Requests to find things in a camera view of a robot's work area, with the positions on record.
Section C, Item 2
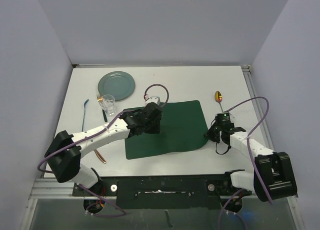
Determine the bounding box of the dark green placemat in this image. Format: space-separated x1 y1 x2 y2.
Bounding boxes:
125 100 208 160

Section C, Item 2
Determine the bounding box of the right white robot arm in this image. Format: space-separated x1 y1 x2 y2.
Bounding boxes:
204 112 298 202

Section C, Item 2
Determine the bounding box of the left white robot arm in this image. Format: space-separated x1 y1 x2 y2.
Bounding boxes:
44 102 163 196

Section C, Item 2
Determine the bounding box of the gold iridescent spoon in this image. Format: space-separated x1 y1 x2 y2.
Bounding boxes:
214 91 224 112

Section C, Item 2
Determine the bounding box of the clear plastic cup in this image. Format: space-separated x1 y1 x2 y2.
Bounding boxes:
102 94 116 115

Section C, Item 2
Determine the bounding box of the teal round plate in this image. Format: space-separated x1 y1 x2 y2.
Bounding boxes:
97 71 136 101

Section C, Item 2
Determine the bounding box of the copper knife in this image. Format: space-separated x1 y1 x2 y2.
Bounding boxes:
94 149 107 164

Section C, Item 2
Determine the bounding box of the blue plastic spoon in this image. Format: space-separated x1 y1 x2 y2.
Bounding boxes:
81 99 89 132

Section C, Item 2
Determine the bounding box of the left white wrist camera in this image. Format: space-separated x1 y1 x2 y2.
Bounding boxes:
144 96 161 107

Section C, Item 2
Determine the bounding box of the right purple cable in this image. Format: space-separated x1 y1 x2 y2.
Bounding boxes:
218 96 274 230

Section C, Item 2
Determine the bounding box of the purple cable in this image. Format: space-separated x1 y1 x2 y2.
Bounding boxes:
37 83 171 218
218 96 274 230

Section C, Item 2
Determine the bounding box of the gold fork green handle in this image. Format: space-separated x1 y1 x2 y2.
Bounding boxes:
96 94 108 123

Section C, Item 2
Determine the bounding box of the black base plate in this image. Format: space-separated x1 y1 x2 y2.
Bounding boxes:
71 174 253 211

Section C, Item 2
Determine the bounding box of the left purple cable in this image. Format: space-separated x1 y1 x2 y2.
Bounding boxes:
37 83 171 218

